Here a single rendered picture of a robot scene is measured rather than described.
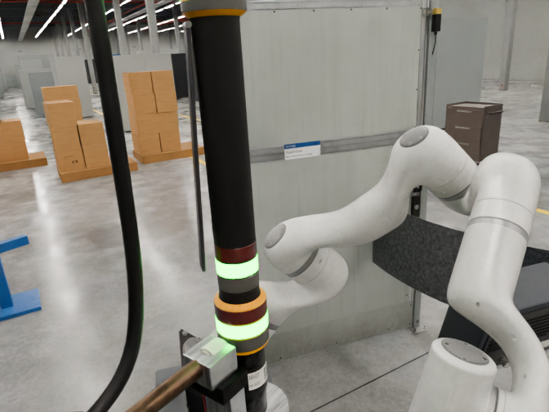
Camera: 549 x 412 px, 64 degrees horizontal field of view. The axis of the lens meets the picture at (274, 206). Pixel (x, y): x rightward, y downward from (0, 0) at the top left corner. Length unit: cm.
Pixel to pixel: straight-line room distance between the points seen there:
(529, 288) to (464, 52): 960
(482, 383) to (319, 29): 191
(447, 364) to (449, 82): 979
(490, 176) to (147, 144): 793
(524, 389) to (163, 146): 818
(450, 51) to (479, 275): 963
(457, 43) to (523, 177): 966
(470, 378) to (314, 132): 183
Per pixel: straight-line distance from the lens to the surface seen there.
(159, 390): 34
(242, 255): 34
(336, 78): 235
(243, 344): 37
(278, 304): 107
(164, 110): 850
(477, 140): 709
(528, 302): 110
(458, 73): 1051
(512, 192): 78
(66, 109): 781
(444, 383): 65
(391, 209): 93
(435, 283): 237
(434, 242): 229
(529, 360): 69
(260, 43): 220
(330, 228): 99
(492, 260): 72
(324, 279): 107
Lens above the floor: 176
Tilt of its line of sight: 19 degrees down
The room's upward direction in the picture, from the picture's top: 3 degrees counter-clockwise
